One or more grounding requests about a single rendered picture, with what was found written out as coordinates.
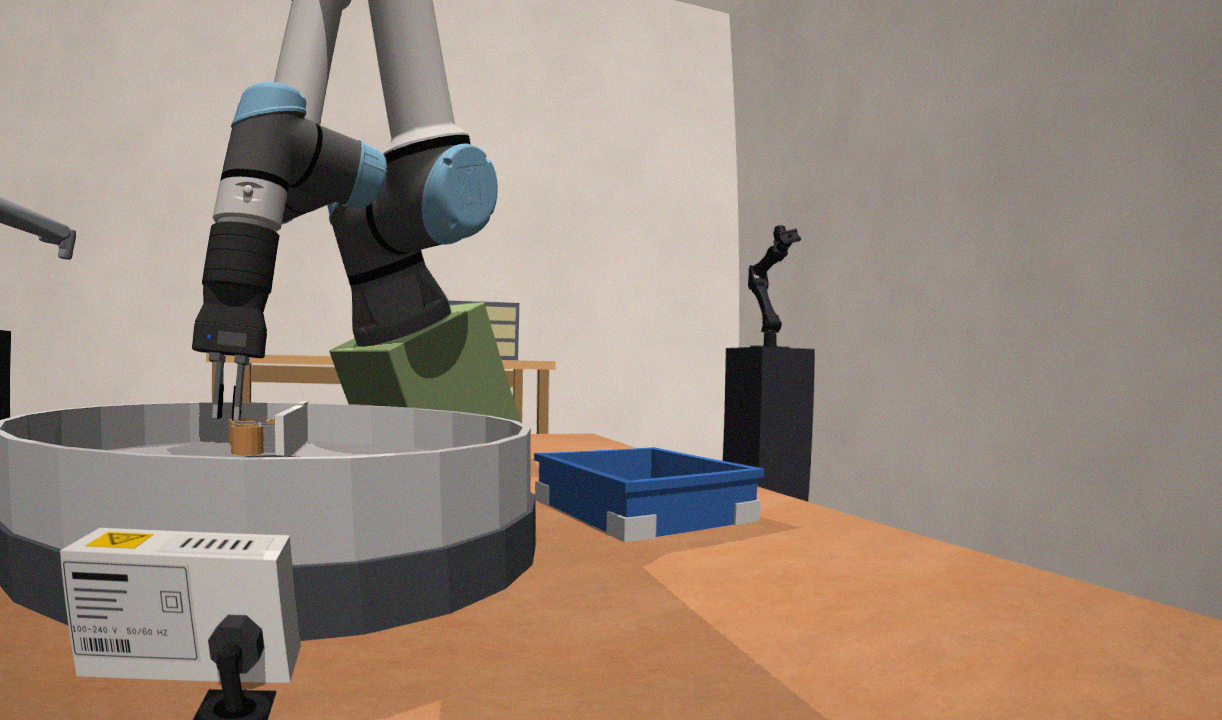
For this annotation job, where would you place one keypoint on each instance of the blue crate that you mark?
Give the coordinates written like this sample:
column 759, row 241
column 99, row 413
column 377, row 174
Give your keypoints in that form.
column 653, row 499

